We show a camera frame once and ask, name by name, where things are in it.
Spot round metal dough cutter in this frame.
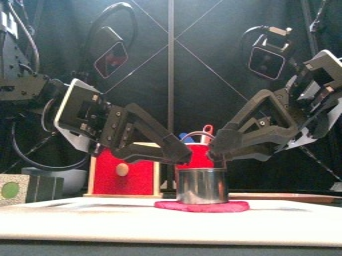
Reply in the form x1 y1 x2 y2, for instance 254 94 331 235
175 130 229 205

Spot red drawer with wooden knob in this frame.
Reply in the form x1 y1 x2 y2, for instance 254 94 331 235
92 147 156 196

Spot flat pink dough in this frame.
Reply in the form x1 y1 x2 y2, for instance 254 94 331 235
153 199 251 214

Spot blue plastic tool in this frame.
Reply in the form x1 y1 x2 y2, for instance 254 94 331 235
177 131 196 144

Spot red plastic container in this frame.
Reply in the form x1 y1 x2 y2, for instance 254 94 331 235
175 142 216 170

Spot white cutting board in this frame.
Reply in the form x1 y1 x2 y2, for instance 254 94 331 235
0 195 342 248

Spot box with green circle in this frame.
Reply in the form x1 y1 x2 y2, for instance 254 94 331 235
0 172 65 207

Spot red looped tool handle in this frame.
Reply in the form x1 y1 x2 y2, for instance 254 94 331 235
200 123 215 145

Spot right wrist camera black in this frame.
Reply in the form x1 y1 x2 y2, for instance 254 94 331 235
246 25 295 82

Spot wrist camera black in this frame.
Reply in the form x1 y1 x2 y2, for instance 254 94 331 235
89 25 131 80
246 25 295 82

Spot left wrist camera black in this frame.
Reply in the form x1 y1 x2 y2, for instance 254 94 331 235
89 25 131 80

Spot grey metal frame pole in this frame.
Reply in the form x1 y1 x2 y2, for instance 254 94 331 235
165 0 176 192

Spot black right camera cable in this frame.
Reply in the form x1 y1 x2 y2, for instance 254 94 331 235
239 24 274 58

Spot black camera cable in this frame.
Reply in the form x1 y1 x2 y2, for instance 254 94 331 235
239 24 274 58
83 1 140 75

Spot black left camera cable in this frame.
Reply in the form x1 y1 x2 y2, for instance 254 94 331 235
83 1 140 75

